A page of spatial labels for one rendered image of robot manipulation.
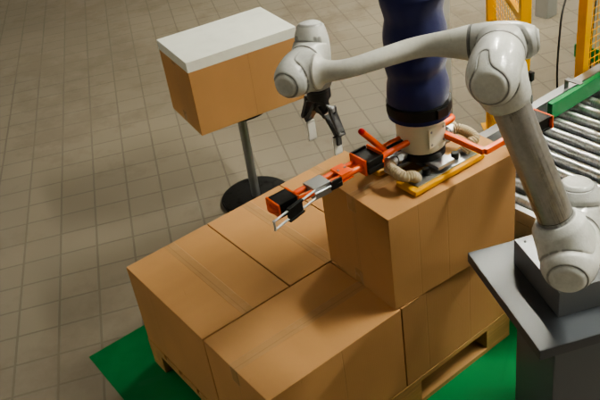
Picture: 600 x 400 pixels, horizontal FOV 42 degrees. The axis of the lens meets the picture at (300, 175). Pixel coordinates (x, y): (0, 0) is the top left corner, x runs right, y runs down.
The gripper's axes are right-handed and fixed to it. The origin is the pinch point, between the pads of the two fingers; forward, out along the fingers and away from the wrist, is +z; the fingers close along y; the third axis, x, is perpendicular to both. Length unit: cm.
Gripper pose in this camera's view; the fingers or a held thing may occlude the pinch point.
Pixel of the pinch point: (325, 143)
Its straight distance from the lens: 252.3
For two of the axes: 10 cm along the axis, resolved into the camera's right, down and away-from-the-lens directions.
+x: -8.0, 4.0, -4.4
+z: 1.3, 8.4, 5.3
